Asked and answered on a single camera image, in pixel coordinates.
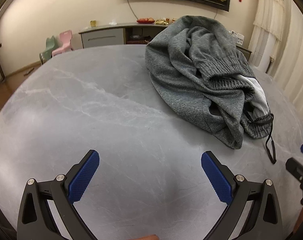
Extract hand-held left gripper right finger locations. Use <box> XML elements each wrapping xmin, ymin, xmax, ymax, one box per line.
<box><xmin>201</xmin><ymin>151</ymin><xmax>283</xmax><ymax>240</ymax></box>

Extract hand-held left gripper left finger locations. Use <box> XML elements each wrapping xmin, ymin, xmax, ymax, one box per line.
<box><xmin>17</xmin><ymin>149</ymin><xmax>100</xmax><ymax>240</ymax></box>

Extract grey knit pants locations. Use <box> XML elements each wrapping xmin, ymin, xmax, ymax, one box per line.
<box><xmin>145</xmin><ymin>15</ymin><xmax>277</xmax><ymax>165</ymax></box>

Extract white box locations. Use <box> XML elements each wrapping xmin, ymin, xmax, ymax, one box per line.
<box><xmin>230</xmin><ymin>30</ymin><xmax>246</xmax><ymax>46</ymax></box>

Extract green plastic chair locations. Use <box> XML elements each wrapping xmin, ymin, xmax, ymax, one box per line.
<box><xmin>39</xmin><ymin>36</ymin><xmax>57</xmax><ymax>65</ymax></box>

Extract pink plastic chair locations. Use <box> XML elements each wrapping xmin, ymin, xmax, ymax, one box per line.
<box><xmin>51</xmin><ymin>30</ymin><xmax>74</xmax><ymax>57</ymax></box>

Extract cream curtain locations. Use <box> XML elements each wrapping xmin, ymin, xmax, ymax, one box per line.
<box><xmin>249</xmin><ymin>0</ymin><xmax>303</xmax><ymax>120</ymax></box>

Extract grey sideboard cabinet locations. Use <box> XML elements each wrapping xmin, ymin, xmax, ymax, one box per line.
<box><xmin>78</xmin><ymin>22</ymin><xmax>252</xmax><ymax>62</ymax></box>

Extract white wall cable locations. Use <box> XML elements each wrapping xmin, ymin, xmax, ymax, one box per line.
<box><xmin>126</xmin><ymin>0</ymin><xmax>138</xmax><ymax>21</ymax></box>

